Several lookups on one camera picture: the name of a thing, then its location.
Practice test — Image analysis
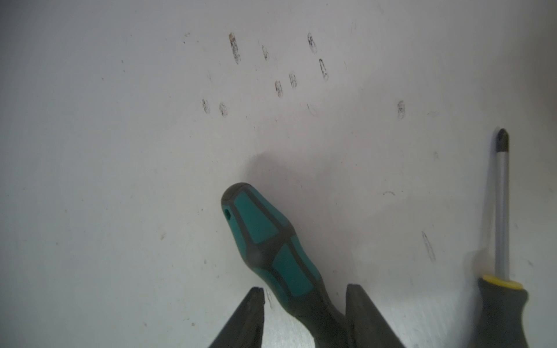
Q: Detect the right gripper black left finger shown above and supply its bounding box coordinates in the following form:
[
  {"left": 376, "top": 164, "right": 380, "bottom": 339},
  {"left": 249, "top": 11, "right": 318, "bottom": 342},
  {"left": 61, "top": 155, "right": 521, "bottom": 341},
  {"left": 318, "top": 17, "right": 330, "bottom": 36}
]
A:
[{"left": 209, "top": 287, "right": 265, "bottom": 348}]

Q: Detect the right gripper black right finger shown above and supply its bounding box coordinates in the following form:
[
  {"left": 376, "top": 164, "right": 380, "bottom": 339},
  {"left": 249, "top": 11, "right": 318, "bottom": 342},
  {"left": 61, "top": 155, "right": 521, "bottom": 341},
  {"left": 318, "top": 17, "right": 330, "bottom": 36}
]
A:
[{"left": 346, "top": 284, "right": 405, "bottom": 348}]

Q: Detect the green handled screwdriver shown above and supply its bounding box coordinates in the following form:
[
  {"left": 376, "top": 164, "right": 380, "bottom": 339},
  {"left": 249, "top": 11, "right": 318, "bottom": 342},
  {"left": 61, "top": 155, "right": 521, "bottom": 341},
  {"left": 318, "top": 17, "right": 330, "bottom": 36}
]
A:
[{"left": 220, "top": 183, "right": 348, "bottom": 347}]

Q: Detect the small yellow black screwdriver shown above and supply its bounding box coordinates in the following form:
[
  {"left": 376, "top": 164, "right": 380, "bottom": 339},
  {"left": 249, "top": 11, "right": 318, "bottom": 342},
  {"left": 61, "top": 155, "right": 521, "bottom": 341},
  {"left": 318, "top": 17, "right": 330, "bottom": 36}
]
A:
[{"left": 473, "top": 128, "right": 529, "bottom": 347}]

